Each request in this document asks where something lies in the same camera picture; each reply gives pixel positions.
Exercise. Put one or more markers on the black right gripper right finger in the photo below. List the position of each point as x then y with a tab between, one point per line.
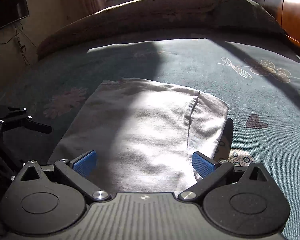
241	201

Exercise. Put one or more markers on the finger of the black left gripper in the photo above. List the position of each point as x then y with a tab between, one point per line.
25	122
10	112

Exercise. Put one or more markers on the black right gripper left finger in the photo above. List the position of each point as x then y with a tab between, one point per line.
36	205

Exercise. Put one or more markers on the white long sleeve shirt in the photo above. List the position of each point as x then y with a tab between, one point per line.
144	133

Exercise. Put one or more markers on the teal floral bed sheet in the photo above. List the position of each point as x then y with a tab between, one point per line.
258	79

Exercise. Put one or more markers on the pink floral folded quilt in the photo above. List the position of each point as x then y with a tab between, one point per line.
130	17

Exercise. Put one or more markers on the teal floral pillow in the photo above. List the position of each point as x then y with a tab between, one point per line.
246	14

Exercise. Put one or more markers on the black wall television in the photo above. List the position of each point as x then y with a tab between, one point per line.
12	11

